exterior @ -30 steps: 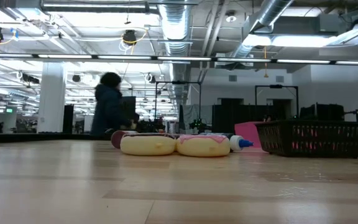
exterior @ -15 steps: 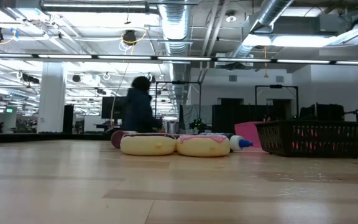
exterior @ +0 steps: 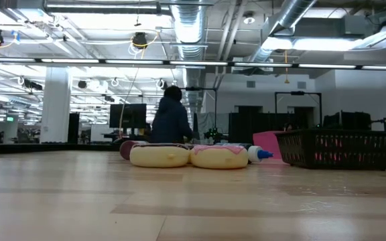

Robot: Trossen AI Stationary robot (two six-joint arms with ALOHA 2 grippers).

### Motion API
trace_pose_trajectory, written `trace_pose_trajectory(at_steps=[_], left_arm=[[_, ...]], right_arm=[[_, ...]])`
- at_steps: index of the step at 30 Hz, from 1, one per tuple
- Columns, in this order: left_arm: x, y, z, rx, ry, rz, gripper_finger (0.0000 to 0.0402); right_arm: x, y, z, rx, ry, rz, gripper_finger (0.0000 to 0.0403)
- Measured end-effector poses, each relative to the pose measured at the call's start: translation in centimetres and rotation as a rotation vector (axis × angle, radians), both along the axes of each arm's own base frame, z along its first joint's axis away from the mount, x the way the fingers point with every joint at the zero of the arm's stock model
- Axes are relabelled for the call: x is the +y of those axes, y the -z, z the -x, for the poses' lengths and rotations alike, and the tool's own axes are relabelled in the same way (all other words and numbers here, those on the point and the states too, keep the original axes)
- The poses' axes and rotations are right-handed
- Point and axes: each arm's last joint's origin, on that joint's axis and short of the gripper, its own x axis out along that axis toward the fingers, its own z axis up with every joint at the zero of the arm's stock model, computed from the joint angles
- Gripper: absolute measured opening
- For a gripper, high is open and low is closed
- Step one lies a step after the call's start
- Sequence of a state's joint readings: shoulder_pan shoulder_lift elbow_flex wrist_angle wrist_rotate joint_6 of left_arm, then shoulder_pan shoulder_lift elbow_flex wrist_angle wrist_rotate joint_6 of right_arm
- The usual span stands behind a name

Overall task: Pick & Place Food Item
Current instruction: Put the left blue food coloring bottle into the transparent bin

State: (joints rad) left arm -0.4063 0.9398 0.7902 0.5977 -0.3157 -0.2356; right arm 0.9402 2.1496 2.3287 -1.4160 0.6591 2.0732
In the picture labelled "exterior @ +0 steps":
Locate chocolate donut cream sprinkles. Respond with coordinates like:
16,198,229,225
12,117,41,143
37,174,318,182
119,139,149,161

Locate black gantry frame stand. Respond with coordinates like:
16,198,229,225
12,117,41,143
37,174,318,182
274,91,323,130
179,86,218,135

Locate tall black cabinet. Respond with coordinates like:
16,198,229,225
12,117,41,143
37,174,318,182
67,112,80,144

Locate long ceiling light bar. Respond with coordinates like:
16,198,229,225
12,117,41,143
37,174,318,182
0,56,386,71

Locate chocolate icing toy donut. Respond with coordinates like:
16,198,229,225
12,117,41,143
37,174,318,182
129,143,191,169

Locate blue cap squeeze bottle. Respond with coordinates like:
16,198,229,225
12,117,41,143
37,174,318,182
212,143,275,164

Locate silver ceiling duct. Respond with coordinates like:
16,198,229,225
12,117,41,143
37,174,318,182
246,0,318,63
171,0,210,61

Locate pink icing toy donut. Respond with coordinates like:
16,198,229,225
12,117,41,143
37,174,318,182
189,144,249,170

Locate black mesh basket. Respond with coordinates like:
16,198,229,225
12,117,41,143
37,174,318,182
274,129,386,171

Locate dark background monitor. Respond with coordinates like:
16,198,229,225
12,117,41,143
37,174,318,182
109,103,147,129

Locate red plastic tray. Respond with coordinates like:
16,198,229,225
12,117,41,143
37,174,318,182
252,130,286,161

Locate black equipment box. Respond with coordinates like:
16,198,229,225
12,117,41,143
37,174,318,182
323,112,372,131

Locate black partition screen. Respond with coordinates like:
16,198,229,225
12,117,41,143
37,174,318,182
228,112,314,143

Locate black aluminium table frame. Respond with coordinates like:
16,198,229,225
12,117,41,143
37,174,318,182
0,143,123,155

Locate white building column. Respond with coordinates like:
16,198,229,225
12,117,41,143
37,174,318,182
40,66,72,144

